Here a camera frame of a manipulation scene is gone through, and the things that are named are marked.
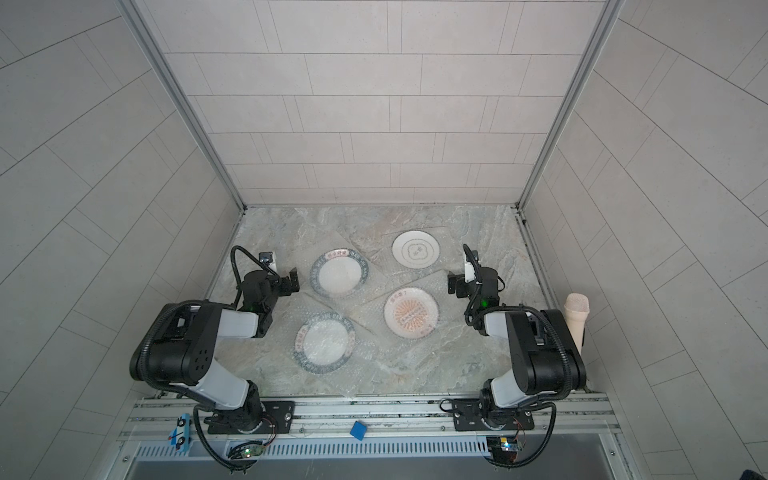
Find orange sunburst dinner plate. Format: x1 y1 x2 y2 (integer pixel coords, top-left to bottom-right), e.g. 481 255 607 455
383 287 439 339

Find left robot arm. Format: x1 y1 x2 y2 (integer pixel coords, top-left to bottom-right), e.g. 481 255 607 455
129 245 300 435

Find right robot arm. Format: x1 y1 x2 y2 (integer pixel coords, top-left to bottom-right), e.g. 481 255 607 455
447 245 587 431

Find bubble wrap sheet near plate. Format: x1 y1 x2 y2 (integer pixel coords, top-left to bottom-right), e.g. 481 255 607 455
261 294 383 397

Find white plate concentric rings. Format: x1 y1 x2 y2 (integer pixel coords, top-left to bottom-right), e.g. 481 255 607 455
391 230 441 270

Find green rimmed plate far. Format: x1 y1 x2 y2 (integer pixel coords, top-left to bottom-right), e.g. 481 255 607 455
309 248 370 298

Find green rimmed plate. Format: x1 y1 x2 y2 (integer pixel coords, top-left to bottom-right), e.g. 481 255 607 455
309 248 370 298
293 312 356 375

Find green rimmed plate near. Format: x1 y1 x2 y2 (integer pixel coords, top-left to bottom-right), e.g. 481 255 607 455
293 312 356 375

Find beige foam microphone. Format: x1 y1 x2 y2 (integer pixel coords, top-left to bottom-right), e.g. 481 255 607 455
562 292 590 353

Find blue square tag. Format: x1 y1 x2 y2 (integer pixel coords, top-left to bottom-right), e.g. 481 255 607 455
349 421 368 441

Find left circuit board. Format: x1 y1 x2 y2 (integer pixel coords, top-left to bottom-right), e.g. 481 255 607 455
227 440 265 461

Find circuit board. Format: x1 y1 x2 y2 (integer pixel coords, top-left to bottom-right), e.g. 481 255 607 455
227 440 265 461
486 437 521 465

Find right circuit board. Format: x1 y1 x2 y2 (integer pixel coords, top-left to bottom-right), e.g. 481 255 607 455
486 437 521 465

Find blue connector clip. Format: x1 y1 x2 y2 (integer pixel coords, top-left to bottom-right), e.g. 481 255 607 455
168 413 191 454

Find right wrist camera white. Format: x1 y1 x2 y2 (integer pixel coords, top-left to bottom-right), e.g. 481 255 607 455
464 261 476 284

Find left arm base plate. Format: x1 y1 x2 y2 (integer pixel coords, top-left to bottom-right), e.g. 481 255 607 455
202 401 296 435

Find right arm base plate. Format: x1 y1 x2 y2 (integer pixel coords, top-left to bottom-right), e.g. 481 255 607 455
440 399 535 432

